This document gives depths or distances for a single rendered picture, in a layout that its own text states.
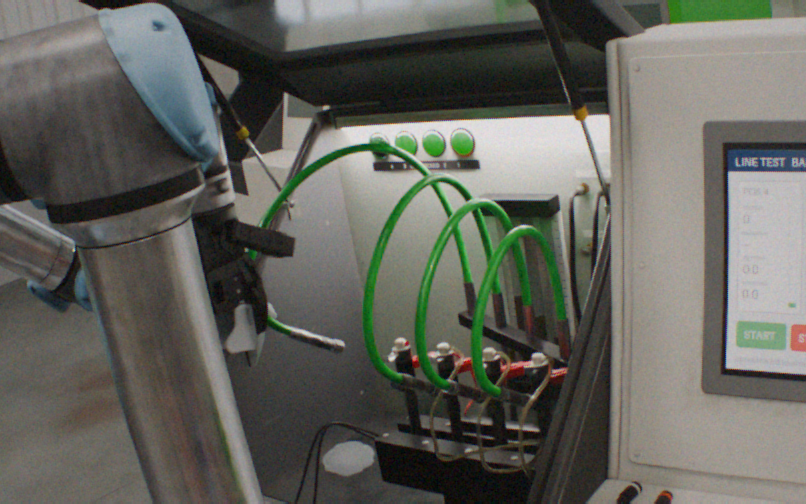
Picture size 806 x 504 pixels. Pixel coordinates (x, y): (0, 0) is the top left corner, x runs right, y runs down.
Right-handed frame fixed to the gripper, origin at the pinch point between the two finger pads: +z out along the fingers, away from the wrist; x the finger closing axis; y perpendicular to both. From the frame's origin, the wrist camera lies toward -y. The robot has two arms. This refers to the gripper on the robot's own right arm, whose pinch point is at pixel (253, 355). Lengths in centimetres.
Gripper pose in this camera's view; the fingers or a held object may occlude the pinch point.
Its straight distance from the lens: 121.5
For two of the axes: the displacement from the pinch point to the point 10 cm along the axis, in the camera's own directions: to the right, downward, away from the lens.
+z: 1.7, 9.5, 2.7
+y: -5.9, 3.2, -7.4
